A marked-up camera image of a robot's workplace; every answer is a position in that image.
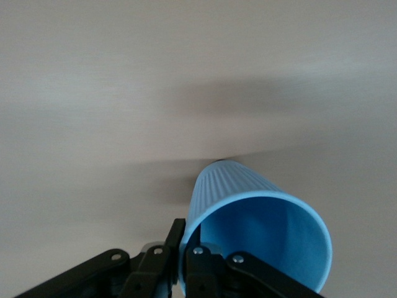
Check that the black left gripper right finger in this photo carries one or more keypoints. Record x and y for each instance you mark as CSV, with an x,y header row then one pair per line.
x,y
217,276

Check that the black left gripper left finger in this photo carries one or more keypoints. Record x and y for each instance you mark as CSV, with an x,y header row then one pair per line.
x,y
145,273

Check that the blue ribbed plastic cup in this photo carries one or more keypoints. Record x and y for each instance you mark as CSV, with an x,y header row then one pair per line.
x,y
263,223

